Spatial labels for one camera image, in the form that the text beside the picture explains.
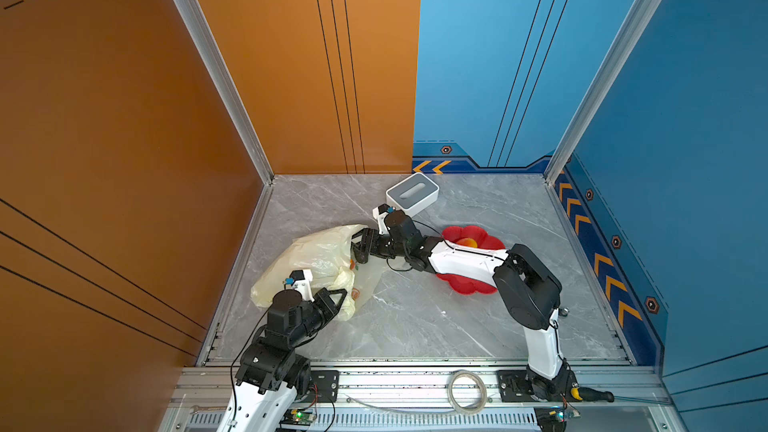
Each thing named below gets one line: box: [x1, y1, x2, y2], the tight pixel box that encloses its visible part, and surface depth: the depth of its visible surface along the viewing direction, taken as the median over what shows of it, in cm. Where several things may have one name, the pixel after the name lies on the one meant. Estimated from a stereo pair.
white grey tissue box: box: [386, 172, 440, 217], surface depth 111 cm
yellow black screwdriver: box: [570, 386, 615, 403], surface depth 71 cm
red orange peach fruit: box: [457, 237, 478, 248], surface depth 98 cm
